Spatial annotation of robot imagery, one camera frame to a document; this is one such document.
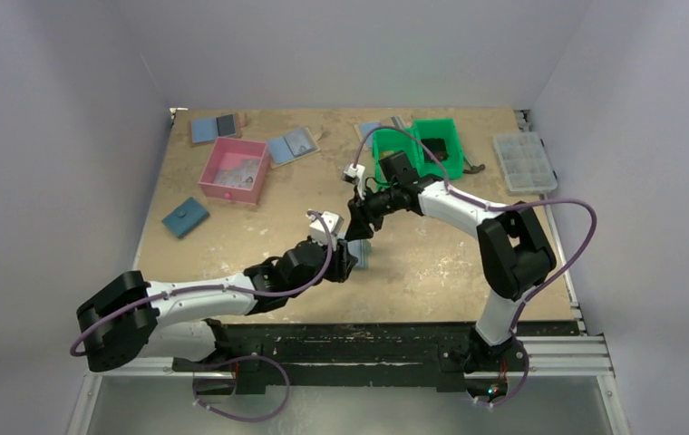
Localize green card holder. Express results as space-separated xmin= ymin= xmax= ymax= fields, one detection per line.
xmin=347 ymin=239 xmax=372 ymax=269

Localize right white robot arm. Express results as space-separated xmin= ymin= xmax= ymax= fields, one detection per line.
xmin=342 ymin=152 xmax=557 ymax=373

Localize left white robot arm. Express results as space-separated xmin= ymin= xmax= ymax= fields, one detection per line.
xmin=71 ymin=238 xmax=358 ymax=372

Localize blue card behind bin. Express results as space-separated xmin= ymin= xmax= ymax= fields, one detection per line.
xmin=354 ymin=115 xmax=407 ymax=140

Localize cards in pink box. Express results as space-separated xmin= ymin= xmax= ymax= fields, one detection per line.
xmin=213 ymin=158 xmax=261 ymax=189

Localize dark blue card holder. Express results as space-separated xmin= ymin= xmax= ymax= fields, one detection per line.
xmin=161 ymin=197 xmax=210 ymax=239

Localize right green bin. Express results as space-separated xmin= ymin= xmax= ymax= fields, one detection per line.
xmin=412 ymin=119 xmax=465 ymax=179

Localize green bin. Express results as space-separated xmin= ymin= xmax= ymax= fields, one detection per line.
xmin=371 ymin=129 xmax=419 ymax=183
xmin=412 ymin=119 xmax=465 ymax=179

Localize left green bin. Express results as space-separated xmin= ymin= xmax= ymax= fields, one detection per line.
xmin=371 ymin=129 xmax=419 ymax=183

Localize black item in bin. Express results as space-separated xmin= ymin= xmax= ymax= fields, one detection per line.
xmin=421 ymin=138 xmax=449 ymax=162

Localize pink open box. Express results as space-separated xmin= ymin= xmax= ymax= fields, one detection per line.
xmin=198 ymin=137 xmax=270 ymax=205

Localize clear compartment organizer box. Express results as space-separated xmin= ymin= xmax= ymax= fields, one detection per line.
xmin=493 ymin=131 xmax=558 ymax=195

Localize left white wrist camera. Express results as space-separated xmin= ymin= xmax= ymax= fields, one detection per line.
xmin=307 ymin=210 xmax=345 ymax=246

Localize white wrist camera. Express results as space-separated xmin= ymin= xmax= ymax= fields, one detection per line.
xmin=342 ymin=163 xmax=366 ymax=189
xmin=307 ymin=210 xmax=345 ymax=246

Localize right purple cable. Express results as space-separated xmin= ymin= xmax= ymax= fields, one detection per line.
xmin=351 ymin=126 xmax=598 ymax=411

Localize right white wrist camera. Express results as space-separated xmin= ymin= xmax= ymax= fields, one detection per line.
xmin=342 ymin=163 xmax=366 ymax=189

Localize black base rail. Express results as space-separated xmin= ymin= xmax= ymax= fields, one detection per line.
xmin=171 ymin=321 xmax=612 ymax=399

